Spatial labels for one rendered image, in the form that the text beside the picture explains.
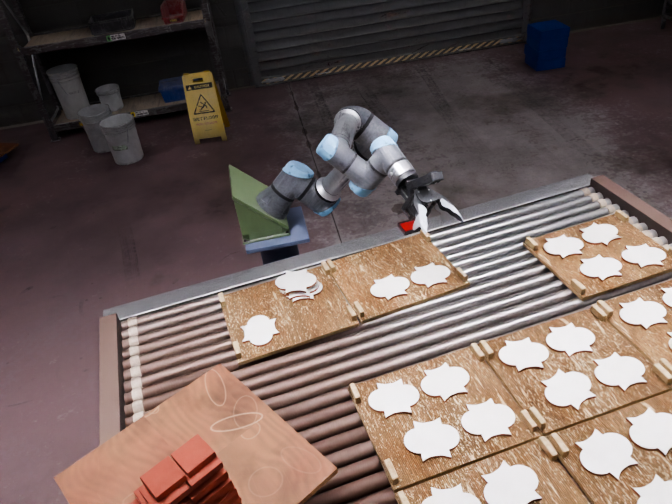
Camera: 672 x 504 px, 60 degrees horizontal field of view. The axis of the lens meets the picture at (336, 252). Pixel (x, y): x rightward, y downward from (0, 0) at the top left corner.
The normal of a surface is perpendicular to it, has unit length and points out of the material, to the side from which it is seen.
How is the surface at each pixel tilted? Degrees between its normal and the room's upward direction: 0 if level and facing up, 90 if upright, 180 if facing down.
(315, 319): 0
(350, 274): 0
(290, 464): 0
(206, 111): 76
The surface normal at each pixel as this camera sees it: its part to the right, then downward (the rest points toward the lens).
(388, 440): -0.11, -0.80
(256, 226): 0.20, 0.57
